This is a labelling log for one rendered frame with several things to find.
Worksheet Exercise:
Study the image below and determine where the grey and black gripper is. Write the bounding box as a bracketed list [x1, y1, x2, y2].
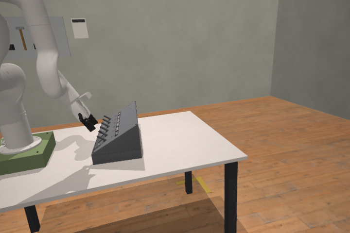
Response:
[67, 100, 98, 132]

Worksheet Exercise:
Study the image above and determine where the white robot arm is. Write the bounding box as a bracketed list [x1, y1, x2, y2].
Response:
[0, 0, 92, 155]

